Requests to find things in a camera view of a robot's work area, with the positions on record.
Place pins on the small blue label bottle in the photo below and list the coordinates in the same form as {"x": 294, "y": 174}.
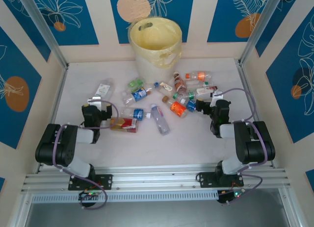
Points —
{"x": 191, "y": 105}

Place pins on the bottle white red label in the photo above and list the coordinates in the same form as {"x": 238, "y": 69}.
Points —
{"x": 203, "y": 91}

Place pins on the small clear bottle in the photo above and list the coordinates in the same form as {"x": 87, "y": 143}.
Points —
{"x": 183, "y": 99}

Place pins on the clear bottle green cap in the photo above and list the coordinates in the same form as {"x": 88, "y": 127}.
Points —
{"x": 196, "y": 84}

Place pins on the red gold label bottle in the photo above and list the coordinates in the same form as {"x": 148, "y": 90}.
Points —
{"x": 125, "y": 124}

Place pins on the clear bottle white green label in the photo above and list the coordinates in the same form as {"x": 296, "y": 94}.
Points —
{"x": 105, "y": 89}

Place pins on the orange label bottle brown cap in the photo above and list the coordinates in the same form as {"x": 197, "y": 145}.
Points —
{"x": 177, "y": 108}

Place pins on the clear bottle orange cap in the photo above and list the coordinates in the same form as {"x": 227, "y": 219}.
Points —
{"x": 200, "y": 75}

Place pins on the brown label drink bottle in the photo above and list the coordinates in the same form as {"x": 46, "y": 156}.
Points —
{"x": 178, "y": 83}

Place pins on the blue label bottle white cap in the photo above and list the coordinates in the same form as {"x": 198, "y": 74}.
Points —
{"x": 138, "y": 113}

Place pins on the clear bottle pink label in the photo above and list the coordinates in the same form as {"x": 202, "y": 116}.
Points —
{"x": 160, "y": 120}

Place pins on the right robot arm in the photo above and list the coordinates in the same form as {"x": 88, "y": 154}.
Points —
{"x": 255, "y": 151}

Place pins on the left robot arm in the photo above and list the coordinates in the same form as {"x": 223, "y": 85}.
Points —
{"x": 61, "y": 151}

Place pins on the cream bin with yellow liner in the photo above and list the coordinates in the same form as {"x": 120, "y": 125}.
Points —
{"x": 157, "y": 33}

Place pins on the grey metal panel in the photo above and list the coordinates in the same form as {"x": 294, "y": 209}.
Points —
{"x": 157, "y": 216}

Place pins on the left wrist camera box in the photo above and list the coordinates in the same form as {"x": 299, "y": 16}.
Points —
{"x": 94, "y": 101}

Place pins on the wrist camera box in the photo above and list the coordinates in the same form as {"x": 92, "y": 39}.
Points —
{"x": 94, "y": 101}
{"x": 217, "y": 95}

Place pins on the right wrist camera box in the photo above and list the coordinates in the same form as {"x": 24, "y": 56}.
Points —
{"x": 217, "y": 95}

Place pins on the aluminium side rail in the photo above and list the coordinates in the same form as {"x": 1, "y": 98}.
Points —
{"x": 243, "y": 77}
{"x": 61, "y": 89}

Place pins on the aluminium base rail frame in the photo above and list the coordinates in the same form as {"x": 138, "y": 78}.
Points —
{"x": 152, "y": 178}

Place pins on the aluminium corner post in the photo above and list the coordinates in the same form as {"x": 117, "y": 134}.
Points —
{"x": 262, "y": 23}
{"x": 41, "y": 26}

